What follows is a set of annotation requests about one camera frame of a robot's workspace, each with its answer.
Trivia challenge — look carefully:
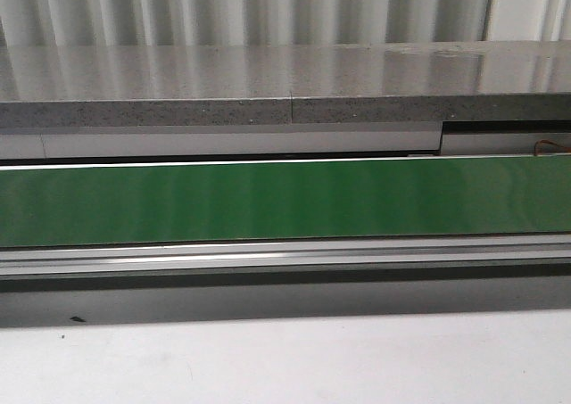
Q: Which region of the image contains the red orange wire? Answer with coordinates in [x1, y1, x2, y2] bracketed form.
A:
[534, 139, 571, 156]

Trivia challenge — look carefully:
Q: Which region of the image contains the white pleated curtain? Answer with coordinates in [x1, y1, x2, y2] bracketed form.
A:
[1, 0, 570, 46]

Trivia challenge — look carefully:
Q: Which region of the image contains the grey stone counter slab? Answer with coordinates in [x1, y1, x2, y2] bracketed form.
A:
[1, 42, 570, 129]

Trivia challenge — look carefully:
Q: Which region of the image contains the silver aluminium conveyor rail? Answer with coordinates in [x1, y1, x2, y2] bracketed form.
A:
[1, 234, 570, 277]

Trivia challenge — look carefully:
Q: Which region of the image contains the green conveyor belt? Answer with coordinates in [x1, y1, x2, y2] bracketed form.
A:
[1, 155, 570, 248]

